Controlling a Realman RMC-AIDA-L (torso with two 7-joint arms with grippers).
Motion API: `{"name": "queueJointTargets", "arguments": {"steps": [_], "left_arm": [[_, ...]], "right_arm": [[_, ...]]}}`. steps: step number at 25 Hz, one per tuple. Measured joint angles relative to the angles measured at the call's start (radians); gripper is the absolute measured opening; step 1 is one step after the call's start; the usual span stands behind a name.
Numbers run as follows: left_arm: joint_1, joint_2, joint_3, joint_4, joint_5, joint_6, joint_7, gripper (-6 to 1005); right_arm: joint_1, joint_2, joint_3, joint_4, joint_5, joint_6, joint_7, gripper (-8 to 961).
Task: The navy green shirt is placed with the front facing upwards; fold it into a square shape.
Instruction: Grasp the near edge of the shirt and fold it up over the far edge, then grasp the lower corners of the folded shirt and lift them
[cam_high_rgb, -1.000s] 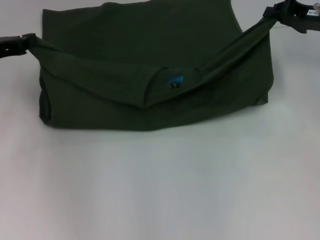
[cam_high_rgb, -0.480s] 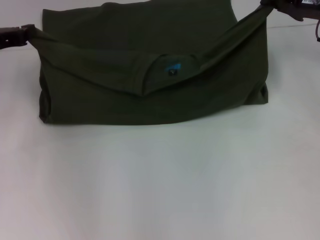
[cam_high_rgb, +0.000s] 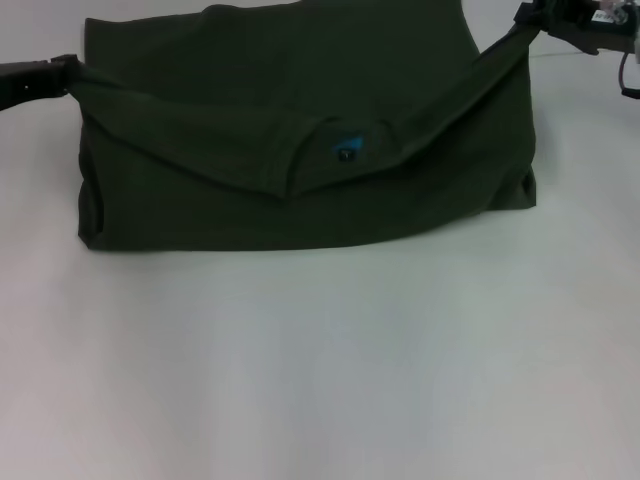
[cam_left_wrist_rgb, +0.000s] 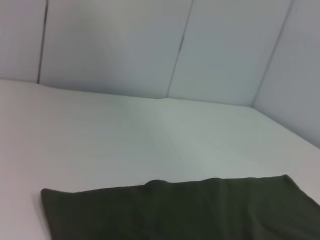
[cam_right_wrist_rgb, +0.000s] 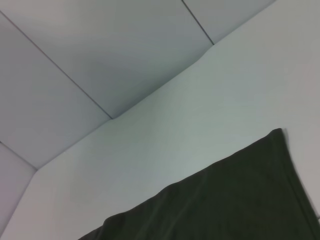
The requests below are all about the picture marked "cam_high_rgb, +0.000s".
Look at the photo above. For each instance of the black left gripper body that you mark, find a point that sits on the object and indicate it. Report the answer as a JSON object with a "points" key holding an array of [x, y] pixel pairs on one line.
{"points": [[25, 80]]}

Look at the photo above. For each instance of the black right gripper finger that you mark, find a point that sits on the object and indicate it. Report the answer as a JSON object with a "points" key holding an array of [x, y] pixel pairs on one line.
{"points": [[530, 12]]}

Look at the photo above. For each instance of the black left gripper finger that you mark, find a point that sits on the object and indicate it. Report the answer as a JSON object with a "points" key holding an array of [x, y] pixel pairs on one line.
{"points": [[67, 65]]}

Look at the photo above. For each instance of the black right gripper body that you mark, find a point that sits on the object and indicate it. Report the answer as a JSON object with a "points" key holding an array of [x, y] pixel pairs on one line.
{"points": [[595, 27]]}

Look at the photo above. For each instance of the dark green FREE t-shirt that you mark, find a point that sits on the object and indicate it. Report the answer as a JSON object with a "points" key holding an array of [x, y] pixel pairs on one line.
{"points": [[300, 150]]}

